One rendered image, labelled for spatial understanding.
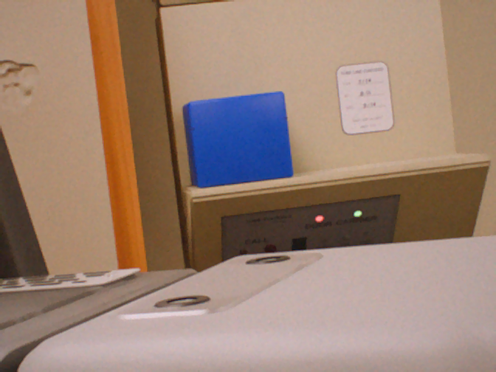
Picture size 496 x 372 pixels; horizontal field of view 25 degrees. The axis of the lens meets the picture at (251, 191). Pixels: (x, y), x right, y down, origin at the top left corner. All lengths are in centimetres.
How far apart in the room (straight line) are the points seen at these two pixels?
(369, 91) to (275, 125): 17
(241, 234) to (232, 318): 98
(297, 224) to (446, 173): 17
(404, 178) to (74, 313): 93
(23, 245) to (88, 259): 81
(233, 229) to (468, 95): 69
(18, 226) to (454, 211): 54
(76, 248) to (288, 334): 149
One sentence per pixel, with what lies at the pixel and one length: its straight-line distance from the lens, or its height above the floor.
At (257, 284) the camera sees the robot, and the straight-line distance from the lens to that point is 25.
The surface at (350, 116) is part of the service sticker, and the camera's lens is 128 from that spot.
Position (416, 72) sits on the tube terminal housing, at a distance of 130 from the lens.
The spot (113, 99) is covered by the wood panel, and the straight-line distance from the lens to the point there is 116.
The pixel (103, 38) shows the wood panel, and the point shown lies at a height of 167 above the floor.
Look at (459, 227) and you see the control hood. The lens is 127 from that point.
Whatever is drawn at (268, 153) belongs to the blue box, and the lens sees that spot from 115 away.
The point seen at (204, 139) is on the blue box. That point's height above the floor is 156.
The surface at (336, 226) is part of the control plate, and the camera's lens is 121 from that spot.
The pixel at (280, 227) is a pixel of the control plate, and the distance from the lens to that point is 119.
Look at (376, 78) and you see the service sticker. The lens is 129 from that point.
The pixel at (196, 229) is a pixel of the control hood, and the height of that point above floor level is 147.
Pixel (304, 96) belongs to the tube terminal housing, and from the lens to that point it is 127.
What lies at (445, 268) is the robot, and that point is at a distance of 25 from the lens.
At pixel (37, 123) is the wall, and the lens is 168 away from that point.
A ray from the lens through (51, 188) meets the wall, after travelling 168.
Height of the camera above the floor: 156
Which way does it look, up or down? 3 degrees down
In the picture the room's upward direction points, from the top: 7 degrees counter-clockwise
